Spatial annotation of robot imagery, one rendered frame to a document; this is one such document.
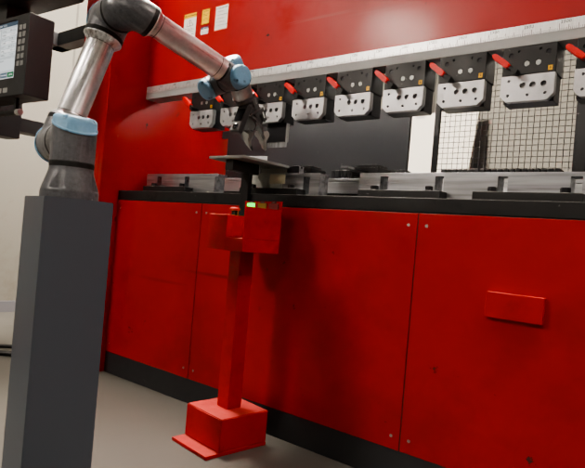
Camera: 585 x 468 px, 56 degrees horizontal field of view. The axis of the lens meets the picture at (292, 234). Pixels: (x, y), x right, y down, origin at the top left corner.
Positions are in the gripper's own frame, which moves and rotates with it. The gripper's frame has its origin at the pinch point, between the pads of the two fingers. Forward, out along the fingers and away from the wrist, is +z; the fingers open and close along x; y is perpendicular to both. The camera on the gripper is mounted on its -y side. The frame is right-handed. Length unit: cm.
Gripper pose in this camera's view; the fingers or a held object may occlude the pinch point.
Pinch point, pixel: (256, 149)
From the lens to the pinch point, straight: 214.4
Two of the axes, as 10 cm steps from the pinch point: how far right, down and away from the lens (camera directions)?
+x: -8.5, -0.8, 5.2
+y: 4.5, -6.0, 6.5
